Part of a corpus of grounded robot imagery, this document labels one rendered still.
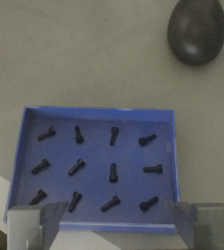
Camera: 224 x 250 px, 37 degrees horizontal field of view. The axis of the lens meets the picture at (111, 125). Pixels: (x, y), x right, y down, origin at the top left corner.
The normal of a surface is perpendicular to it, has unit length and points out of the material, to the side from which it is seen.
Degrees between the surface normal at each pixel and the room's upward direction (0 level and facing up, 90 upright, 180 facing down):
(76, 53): 0
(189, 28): 37
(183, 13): 41
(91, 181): 0
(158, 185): 0
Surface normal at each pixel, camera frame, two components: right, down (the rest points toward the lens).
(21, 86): 0.00, -0.48
